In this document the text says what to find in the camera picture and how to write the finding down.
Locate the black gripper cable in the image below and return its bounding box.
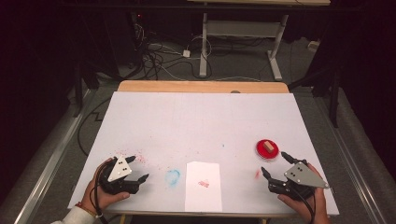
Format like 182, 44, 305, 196
89, 161, 110, 224
290, 183, 317, 224

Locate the black stand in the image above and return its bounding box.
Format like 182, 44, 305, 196
72, 57, 102, 119
288, 59, 343, 129

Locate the round red ink pad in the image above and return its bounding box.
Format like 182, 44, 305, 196
255, 138, 280, 161

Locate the orange and white bracelet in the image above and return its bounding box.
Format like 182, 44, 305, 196
75, 201, 105, 218

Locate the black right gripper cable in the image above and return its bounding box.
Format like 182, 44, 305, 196
290, 183, 317, 224

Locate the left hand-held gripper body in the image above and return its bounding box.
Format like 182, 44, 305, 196
100, 155, 141, 196

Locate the wooden table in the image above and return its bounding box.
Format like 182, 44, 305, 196
104, 79, 301, 224

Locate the large white board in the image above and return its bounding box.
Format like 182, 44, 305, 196
67, 91, 341, 217

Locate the black equipment cabinet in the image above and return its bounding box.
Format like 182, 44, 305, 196
101, 10, 143, 71

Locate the tangle of black floor cables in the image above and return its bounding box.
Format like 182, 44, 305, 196
132, 22, 216, 81

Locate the white metal table frame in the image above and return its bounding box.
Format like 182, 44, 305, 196
186, 0, 332, 82

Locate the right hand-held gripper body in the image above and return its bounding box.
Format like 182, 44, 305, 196
266, 161, 331, 203

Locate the person's left hand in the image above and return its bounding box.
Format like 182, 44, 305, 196
80, 157, 131, 215

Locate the white paper sheet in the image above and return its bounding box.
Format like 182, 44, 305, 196
184, 161, 223, 214

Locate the metal floor rail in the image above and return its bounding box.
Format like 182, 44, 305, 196
313, 96, 389, 224
13, 89, 98, 224

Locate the person's right hand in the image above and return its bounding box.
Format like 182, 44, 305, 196
276, 162, 329, 224

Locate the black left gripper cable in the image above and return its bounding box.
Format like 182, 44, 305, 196
89, 161, 110, 224

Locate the black floor cable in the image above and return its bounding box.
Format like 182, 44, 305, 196
77, 97, 112, 157

